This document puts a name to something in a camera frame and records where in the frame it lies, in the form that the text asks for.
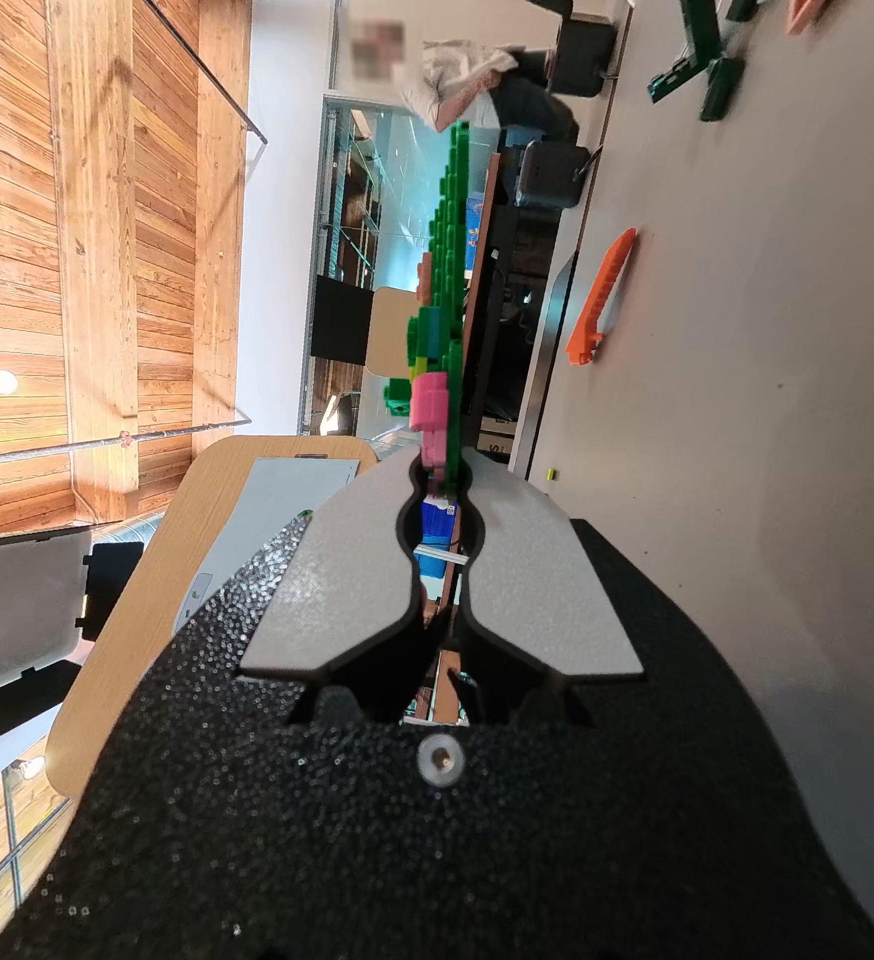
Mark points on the pale blue instruction page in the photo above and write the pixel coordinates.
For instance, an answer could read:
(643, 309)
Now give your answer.
(272, 495)

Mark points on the black battery charger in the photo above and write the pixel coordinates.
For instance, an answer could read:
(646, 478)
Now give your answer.
(553, 175)
(587, 56)

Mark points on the black panel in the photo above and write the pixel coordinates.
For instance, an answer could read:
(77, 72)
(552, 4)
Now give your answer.
(341, 319)

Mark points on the small tan lego plate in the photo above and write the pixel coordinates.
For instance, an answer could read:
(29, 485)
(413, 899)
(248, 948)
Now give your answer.
(808, 15)

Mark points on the wooden desk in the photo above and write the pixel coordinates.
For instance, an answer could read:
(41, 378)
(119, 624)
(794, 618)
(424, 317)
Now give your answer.
(482, 300)

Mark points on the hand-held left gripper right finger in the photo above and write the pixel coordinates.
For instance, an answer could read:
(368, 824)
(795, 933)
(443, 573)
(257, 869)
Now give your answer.
(542, 592)

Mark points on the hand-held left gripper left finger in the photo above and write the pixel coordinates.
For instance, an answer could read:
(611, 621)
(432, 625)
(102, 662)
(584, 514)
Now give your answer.
(339, 592)

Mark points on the blue lego box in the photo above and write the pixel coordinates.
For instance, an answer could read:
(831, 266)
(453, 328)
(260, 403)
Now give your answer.
(474, 232)

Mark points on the grey ceiling pipe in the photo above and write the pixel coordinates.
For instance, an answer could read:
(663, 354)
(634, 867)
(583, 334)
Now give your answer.
(69, 445)

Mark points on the black ceiling rod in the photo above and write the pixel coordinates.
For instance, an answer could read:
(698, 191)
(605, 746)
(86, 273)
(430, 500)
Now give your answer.
(204, 71)

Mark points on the dark green lego assembly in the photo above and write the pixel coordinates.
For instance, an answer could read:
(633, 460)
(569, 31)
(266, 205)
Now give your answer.
(699, 60)

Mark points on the silver air duct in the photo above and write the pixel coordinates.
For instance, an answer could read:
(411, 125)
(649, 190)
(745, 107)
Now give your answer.
(129, 529)

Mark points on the round green lego build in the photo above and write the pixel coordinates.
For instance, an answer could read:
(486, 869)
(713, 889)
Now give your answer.
(448, 300)

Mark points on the black desk mat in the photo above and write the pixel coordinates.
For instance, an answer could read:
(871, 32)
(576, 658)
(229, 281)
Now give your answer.
(549, 360)

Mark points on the grey panel light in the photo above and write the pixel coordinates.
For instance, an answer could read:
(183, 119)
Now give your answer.
(17, 607)

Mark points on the orange brick separator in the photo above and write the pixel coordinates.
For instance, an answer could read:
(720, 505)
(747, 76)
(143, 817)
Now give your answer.
(602, 300)

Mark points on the stack of blue bins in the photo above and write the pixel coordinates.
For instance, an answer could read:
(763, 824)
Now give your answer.
(437, 532)

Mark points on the round ceiling lamp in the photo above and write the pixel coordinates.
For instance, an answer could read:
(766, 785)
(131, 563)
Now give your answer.
(28, 765)
(2, 381)

